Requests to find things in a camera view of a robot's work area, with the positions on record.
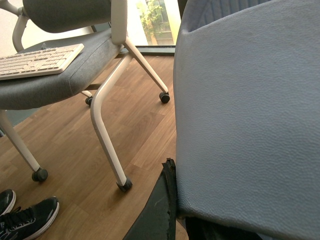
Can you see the white computer keyboard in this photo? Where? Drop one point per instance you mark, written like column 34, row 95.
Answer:
column 49, row 61

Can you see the black running shoe, left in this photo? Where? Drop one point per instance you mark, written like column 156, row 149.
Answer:
column 7, row 201

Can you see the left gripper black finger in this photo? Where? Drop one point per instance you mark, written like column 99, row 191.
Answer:
column 157, row 220

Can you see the light blue rubber slipper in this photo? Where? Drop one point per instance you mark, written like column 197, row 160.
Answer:
column 246, row 86

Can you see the white chair with grey seat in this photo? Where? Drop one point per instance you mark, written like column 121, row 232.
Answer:
column 93, row 72

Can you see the black running shoe, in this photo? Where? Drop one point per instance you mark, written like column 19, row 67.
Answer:
column 7, row 201
column 31, row 222

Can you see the black running shoe, right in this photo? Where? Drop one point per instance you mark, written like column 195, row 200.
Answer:
column 31, row 222

